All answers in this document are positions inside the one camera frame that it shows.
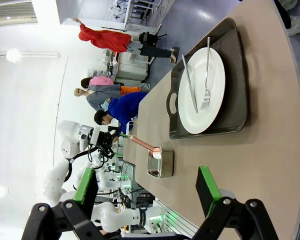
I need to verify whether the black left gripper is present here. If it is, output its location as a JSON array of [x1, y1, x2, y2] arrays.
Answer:
[[89, 126, 130, 160]]

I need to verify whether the person in pink top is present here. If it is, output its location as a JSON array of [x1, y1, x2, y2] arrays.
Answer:
[[80, 76, 115, 90]]

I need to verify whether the person in red top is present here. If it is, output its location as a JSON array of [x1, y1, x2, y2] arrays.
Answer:
[[71, 17, 178, 64]]

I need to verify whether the person in blue hoodie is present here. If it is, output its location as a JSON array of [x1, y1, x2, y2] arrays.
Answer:
[[93, 91, 148, 135]]

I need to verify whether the white round plate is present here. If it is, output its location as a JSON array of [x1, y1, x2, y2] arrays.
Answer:
[[177, 46, 226, 135]]

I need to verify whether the small steel rectangular container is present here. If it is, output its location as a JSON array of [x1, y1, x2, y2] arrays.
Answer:
[[146, 146, 175, 179]]

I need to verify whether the dark grey metal tray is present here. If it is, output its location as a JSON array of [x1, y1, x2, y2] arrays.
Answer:
[[166, 17, 248, 140]]

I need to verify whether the aluminium slotted table frame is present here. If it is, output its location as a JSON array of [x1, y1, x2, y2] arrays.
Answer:
[[153, 197, 200, 237]]

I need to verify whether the white metal shelf frame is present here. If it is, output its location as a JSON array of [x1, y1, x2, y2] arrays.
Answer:
[[122, 0, 164, 35]]

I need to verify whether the person in dark clothes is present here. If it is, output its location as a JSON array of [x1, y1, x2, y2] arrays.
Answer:
[[274, 0, 300, 37]]

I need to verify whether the silver table knife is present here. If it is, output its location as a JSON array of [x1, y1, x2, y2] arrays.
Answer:
[[181, 54, 199, 114]]

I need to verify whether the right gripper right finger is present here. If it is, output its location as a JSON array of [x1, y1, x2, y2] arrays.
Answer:
[[192, 165, 280, 240]]

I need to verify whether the silver fork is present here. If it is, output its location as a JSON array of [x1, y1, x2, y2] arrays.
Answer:
[[199, 36, 211, 111]]

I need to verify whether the white lab cabinet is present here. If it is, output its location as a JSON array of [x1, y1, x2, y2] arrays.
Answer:
[[116, 51, 151, 81]]

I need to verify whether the black office chair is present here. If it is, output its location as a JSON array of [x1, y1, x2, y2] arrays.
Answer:
[[138, 31, 168, 47]]

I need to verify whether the pink handled lint roller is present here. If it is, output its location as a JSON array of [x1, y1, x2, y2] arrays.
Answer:
[[129, 135, 163, 160]]

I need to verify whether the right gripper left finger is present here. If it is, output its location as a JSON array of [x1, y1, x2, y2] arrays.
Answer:
[[21, 167, 123, 240]]

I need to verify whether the bald mannequin in grey jacket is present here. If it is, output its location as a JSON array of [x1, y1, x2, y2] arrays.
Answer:
[[73, 84, 123, 111]]

